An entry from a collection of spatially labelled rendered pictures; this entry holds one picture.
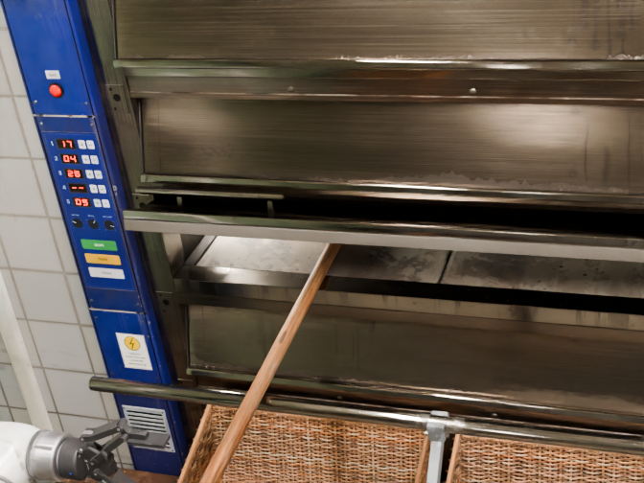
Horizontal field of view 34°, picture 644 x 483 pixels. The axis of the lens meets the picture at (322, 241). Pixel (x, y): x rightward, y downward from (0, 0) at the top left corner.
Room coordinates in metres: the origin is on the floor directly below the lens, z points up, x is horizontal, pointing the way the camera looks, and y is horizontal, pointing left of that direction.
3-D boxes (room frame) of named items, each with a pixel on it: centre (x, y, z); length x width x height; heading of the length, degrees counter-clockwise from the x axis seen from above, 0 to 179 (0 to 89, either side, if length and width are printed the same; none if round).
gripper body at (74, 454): (1.47, 0.47, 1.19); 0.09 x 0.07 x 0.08; 69
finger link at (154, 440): (1.42, 0.35, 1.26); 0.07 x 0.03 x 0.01; 69
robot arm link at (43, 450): (1.50, 0.54, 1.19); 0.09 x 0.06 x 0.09; 159
